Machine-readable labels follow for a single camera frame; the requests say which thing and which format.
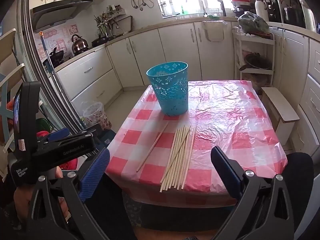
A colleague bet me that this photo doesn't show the metal basin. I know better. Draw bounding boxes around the metal basin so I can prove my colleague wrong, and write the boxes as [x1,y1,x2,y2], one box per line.
[239,54,272,71]

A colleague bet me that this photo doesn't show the stacked cookware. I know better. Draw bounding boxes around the stacked cookware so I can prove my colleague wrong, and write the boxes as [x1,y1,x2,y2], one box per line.
[230,0,255,18]

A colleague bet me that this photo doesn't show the group of wooden chopsticks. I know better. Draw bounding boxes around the group of wooden chopsticks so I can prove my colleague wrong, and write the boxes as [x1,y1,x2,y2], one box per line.
[159,125,196,193]

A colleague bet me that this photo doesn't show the red white checkered tablecloth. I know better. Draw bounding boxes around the red white checkered tablecloth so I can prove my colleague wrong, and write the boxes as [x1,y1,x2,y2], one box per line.
[105,80,288,207]

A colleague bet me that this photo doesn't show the single wooden chopstick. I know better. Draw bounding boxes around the single wooden chopstick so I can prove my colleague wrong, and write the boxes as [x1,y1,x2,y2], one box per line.
[136,122,170,173]

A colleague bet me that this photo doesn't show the white thermo pot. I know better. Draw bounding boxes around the white thermo pot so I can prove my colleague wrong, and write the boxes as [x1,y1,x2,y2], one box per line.
[299,0,317,33]

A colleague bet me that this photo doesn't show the black sink faucet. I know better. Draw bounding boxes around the black sink faucet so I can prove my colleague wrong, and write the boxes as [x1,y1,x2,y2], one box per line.
[217,0,227,17]

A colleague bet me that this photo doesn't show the black wok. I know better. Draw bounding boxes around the black wok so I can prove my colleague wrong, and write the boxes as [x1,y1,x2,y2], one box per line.
[49,47,65,64]

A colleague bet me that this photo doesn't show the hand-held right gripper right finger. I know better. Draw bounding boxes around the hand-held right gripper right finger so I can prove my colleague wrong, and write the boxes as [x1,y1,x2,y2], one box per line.
[211,146,295,240]

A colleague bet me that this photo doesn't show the mop pole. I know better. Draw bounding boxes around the mop pole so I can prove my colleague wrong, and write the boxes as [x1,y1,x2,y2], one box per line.
[39,31,85,130]

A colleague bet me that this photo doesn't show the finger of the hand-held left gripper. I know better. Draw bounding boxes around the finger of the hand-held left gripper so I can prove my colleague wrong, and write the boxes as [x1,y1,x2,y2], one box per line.
[37,127,70,143]
[32,124,103,167]

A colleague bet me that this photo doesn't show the white storage trolley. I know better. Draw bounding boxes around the white storage trolley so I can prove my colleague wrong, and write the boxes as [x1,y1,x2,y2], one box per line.
[232,26,275,87]

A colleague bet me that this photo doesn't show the white wooden bench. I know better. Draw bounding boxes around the white wooden bench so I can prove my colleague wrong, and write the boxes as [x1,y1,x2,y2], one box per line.
[261,87,300,147]

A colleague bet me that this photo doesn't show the green vegetable bag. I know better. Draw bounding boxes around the green vegetable bag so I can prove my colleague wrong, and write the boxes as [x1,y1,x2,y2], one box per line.
[237,11,270,34]

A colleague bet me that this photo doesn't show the steel kettle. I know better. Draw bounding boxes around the steel kettle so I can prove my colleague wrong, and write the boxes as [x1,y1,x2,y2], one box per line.
[71,34,89,53]

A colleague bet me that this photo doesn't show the pink patterned wall sticker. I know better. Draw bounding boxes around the pink patterned wall sticker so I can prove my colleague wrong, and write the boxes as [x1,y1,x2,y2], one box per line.
[34,24,78,58]

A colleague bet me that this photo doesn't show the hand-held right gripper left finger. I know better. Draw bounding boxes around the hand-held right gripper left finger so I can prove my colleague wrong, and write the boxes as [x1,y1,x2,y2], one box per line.
[26,149,110,240]

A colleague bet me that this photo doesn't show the chrome sink faucet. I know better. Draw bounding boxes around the chrome sink faucet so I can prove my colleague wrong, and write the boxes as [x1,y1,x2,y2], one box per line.
[186,0,208,17]

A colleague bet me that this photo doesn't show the grey range hood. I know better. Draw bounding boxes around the grey range hood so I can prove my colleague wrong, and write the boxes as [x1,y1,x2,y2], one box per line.
[30,0,93,30]

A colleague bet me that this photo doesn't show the blue perforated plastic basket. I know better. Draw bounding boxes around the blue perforated plastic basket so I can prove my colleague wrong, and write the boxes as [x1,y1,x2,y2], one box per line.
[146,61,189,117]

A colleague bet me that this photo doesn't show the cream panelled drawer cabinets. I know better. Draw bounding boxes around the cream panelled drawer cabinets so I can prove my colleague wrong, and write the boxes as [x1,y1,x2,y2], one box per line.
[267,26,320,160]

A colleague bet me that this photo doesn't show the dark blue box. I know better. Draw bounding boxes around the dark blue box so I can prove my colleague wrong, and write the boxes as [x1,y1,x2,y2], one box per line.
[97,129,117,153]

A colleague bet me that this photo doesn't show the white thermos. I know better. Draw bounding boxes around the white thermos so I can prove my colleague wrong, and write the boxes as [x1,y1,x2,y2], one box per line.
[254,0,269,22]

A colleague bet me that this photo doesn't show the wooden chair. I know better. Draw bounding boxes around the wooden chair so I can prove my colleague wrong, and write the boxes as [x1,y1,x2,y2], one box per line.
[0,29,25,175]

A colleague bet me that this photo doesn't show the white hanging plastic bag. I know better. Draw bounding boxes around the white hanging plastic bag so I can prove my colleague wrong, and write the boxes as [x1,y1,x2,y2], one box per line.
[202,20,228,42]

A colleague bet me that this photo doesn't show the hanging cutting board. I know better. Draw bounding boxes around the hanging cutting board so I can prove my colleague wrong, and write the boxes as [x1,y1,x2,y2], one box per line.
[114,16,133,34]

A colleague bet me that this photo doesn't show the person's left hand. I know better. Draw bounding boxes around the person's left hand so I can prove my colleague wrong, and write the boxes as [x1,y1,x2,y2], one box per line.
[13,186,34,210]

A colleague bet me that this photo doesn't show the wall utensil rack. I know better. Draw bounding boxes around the wall utensil rack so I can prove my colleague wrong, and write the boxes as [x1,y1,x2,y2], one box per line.
[94,5,125,34]

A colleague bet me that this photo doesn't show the person's black trouser leg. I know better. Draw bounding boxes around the person's black trouser leg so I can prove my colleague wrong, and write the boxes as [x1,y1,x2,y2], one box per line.
[282,152,314,240]

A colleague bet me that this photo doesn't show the cream kitchen base cabinets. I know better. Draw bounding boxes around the cream kitchen base cabinets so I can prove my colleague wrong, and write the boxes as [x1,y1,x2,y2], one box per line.
[54,21,238,105]

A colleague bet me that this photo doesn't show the water heater hoses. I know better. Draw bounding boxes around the water heater hoses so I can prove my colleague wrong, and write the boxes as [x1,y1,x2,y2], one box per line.
[127,0,154,11]

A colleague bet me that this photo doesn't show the red plastic basin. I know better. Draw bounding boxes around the red plastic basin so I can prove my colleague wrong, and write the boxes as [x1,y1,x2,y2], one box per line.
[59,155,87,172]

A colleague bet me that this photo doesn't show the grey refrigerator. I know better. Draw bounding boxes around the grey refrigerator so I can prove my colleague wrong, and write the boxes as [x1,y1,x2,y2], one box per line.
[16,0,87,134]

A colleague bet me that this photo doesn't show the floral lined trash can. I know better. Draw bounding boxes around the floral lined trash can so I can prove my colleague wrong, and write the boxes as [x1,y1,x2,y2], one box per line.
[82,102,112,130]

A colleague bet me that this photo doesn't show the black lidded pan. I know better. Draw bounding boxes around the black lidded pan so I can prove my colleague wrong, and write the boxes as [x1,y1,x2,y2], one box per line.
[91,34,109,47]

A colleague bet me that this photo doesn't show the steel pot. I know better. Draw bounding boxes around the steel pot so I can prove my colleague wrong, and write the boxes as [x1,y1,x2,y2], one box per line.
[284,6,299,24]

